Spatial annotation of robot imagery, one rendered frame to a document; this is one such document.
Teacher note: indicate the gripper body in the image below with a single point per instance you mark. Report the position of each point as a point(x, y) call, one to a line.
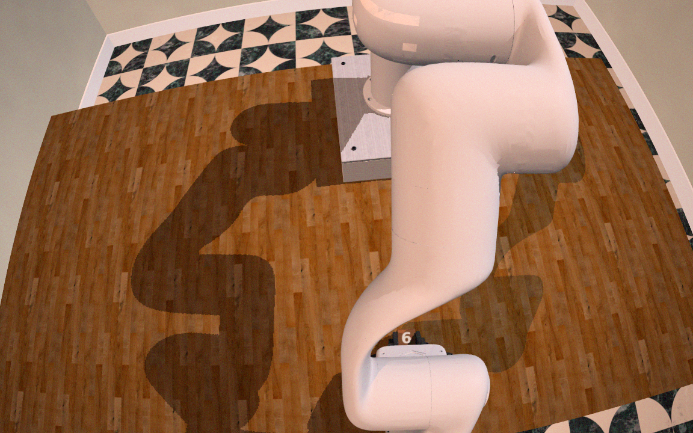
point(410, 350)

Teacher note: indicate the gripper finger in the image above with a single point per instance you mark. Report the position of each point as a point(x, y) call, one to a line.
point(421, 341)
point(393, 341)

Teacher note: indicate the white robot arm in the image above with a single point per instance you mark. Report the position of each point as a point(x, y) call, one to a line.
point(456, 129)

